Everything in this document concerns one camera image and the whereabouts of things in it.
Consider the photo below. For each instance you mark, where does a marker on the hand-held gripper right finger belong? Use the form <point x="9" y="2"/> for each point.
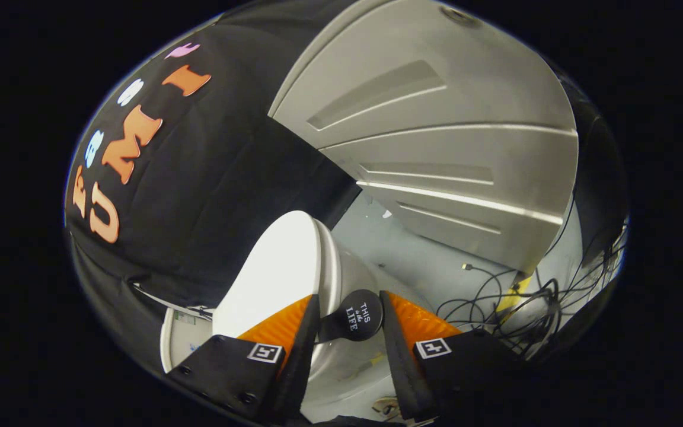
<point x="401" y="362"/>

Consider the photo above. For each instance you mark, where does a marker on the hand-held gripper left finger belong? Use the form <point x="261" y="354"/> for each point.
<point x="303" y="362"/>

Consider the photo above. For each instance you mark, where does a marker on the white toilet lid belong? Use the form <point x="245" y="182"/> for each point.
<point x="276" y="267"/>

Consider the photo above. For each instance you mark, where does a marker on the white toilet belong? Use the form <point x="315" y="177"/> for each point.
<point x="350" y="276"/>

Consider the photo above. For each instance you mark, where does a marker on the black backdrop cloth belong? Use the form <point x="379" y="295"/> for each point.
<point x="211" y="196"/>

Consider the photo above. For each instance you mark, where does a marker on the white drawer cabinet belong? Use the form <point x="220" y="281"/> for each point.
<point x="436" y="136"/>

